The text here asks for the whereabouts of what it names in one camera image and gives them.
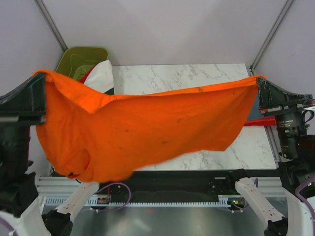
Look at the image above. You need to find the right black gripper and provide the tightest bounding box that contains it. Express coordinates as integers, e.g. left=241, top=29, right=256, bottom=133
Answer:
left=258, top=75, right=315, bottom=157

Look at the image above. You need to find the orange t shirt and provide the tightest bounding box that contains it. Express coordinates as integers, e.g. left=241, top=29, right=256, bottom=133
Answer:
left=36, top=70, right=258, bottom=182

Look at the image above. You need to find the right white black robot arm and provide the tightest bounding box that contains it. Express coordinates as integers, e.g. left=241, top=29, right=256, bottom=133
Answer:
left=225, top=77, right=315, bottom=236

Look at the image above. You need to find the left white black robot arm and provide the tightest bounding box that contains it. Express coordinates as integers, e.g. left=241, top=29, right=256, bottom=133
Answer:
left=0, top=72, right=108, bottom=236

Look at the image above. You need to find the folded red-orange t shirt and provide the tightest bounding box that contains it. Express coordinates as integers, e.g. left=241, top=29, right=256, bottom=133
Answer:
left=244, top=116, right=276, bottom=126

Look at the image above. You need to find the olive green plastic bin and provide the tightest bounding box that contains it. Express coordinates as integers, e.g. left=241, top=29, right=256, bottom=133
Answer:
left=56, top=46, right=108, bottom=81

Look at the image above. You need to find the white red green t shirt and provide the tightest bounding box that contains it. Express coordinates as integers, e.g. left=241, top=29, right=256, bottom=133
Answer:
left=79, top=60, right=114, bottom=95

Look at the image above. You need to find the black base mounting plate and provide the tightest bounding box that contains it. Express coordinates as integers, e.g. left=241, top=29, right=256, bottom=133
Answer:
left=73, top=169, right=247, bottom=204

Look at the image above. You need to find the right aluminium frame post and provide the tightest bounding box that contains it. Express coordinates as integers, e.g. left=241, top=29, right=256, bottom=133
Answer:
left=247, top=0, right=296, bottom=74

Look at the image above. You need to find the aluminium frame post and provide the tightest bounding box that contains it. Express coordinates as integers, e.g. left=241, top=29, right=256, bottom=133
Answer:
left=34, top=0, right=68, bottom=52
left=247, top=0, right=296, bottom=74

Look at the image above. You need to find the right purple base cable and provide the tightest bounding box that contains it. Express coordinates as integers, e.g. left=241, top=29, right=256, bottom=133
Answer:
left=227, top=178, right=259, bottom=214

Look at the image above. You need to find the aluminium extrusion rail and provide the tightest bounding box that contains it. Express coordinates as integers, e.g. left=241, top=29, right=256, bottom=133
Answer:
left=36, top=177, right=80, bottom=197

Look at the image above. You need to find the left aluminium frame post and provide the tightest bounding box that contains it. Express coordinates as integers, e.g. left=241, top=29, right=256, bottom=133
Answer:
left=34, top=0, right=68, bottom=52

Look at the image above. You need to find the white slotted cable duct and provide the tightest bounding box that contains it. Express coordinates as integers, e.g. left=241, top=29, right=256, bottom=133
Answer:
left=43, top=195, right=247, bottom=207

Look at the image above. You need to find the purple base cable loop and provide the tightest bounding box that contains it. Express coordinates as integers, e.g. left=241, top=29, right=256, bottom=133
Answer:
left=90, top=182, right=132, bottom=214

